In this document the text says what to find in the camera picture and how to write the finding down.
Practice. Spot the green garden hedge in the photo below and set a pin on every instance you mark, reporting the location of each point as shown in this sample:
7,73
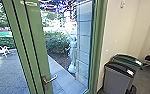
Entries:
56,41

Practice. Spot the black bin with green lid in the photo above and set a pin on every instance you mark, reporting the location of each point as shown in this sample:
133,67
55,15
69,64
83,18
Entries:
128,60

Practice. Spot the green framed glass door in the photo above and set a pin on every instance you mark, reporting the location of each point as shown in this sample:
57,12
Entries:
34,40

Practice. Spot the white wall switch plate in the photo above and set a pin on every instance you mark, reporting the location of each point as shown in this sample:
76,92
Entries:
122,4

